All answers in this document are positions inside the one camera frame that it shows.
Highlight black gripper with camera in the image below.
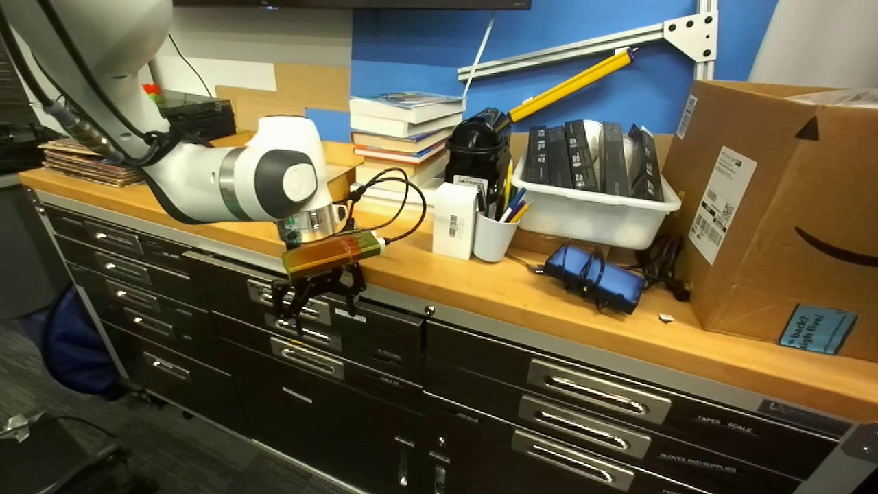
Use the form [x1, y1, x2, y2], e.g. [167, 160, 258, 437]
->
[273, 203, 387, 334]

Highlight grey metal drawer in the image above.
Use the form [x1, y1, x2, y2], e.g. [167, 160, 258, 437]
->
[186, 249, 426, 381]

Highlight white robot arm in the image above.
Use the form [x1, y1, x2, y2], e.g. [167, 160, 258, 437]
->
[0, 0, 384, 319]

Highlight white rectangular box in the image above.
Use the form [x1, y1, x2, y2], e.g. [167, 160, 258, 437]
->
[433, 185, 479, 260]

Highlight white pen cup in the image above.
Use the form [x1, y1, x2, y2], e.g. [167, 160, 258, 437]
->
[472, 216, 516, 264]

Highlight stack of books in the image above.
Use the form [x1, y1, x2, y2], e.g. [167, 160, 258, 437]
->
[348, 92, 463, 186]

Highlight black box with colourful toy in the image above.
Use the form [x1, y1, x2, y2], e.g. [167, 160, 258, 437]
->
[159, 100, 237, 141]

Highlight blue backpack on floor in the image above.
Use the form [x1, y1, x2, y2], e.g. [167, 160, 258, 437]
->
[42, 285, 126, 402]

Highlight stack of brown folders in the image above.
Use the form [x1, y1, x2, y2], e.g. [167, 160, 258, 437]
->
[42, 138, 137, 185]

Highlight white plastic tub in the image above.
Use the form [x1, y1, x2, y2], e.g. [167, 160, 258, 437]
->
[513, 157, 682, 249]

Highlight black keyboards in tub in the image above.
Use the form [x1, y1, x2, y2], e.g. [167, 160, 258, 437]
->
[522, 122, 665, 201]

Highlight yellow level ruler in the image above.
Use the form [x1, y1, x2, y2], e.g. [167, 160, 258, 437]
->
[511, 50, 634, 125]

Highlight large cardboard box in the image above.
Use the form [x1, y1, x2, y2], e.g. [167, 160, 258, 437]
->
[665, 82, 878, 361]

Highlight blue sticky note label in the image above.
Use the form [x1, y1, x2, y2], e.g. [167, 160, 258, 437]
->
[780, 306, 859, 355]

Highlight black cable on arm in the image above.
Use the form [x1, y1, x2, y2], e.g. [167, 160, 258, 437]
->
[340, 164, 431, 248]

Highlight black cabinet drawer with handle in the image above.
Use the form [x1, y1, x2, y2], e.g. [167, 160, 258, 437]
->
[426, 321, 848, 480]
[424, 422, 706, 494]
[426, 392, 798, 494]

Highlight black cables beside box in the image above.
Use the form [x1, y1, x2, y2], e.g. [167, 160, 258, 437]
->
[634, 230, 698, 306]

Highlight aluminium frame rail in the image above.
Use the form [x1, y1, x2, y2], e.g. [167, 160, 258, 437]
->
[455, 0, 720, 79]

